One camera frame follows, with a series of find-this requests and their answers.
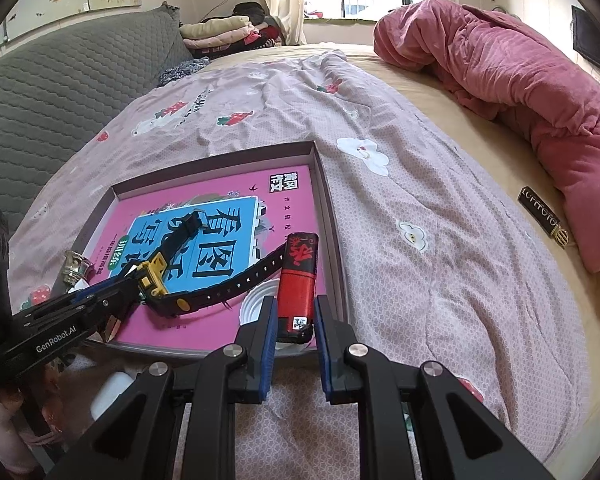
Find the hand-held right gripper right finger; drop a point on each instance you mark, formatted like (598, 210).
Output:
(322, 345)

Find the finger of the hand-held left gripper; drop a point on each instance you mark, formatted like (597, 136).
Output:
(80, 302)
(120, 307)

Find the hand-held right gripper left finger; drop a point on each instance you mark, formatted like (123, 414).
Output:
(267, 345)

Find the white plastic lid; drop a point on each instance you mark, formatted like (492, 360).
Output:
(255, 305)

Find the red black lighter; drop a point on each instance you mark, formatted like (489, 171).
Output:
(297, 285)

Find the black yellow wristwatch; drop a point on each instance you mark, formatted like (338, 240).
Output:
(260, 270)

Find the shallow brown cardboard box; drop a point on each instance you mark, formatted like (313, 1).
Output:
(325, 200)

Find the brass metal fitting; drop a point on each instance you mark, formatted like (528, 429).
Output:
(76, 266)

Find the white earbuds case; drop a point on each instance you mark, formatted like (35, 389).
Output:
(112, 390)

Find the pink book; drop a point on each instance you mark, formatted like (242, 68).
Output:
(290, 200)

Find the grey quilted sofa cover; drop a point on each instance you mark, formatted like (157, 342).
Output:
(55, 100)

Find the beige bed sheet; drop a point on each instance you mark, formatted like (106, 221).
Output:
(505, 185)

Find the dark floral cloth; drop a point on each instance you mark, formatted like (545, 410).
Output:
(182, 71)

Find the pink folded cloth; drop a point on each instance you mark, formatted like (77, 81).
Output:
(230, 40)

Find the beige folded blanket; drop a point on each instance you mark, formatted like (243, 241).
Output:
(215, 27)

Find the black garment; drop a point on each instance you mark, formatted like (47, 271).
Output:
(250, 10)

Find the pink quilt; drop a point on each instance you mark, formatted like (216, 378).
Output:
(505, 70)

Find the black television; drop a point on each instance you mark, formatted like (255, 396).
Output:
(595, 45)

